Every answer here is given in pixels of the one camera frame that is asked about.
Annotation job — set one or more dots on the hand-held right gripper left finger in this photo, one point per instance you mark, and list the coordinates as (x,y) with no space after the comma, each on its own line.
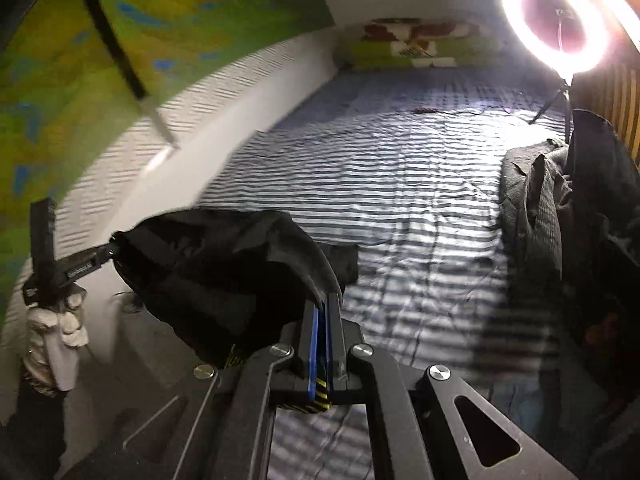
(315,345)

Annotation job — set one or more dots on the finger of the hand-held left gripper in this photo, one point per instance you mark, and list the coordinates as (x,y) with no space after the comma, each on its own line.
(111,250)

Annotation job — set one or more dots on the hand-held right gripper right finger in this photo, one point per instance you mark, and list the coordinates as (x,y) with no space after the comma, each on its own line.
(333,345)

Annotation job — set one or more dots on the black pants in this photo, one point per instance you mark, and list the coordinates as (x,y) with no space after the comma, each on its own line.
(220,280)

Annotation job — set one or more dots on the person's left forearm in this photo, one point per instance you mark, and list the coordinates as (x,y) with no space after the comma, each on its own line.
(35,425)

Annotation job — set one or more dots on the person's left hand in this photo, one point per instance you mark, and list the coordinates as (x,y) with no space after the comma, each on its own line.
(42,325)

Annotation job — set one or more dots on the striped bed sheet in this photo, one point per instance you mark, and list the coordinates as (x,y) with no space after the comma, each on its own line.
(410,200)

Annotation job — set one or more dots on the grey textured garment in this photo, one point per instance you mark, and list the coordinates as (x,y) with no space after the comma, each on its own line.
(530,200)

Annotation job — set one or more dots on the black garment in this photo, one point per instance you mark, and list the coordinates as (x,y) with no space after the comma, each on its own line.
(600,220)

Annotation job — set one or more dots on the floral pillow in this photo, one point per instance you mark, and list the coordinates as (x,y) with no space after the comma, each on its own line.
(400,42)

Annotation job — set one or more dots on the black light tripod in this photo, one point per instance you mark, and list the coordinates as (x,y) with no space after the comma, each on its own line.
(551,102)

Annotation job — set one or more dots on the yellow striped dark cloth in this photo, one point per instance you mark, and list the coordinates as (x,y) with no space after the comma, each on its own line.
(622,110)

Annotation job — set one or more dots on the green wall poster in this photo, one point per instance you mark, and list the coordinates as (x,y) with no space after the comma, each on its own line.
(60,110)

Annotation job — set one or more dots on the black wall strip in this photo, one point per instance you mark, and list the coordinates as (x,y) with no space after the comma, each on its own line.
(107,35)

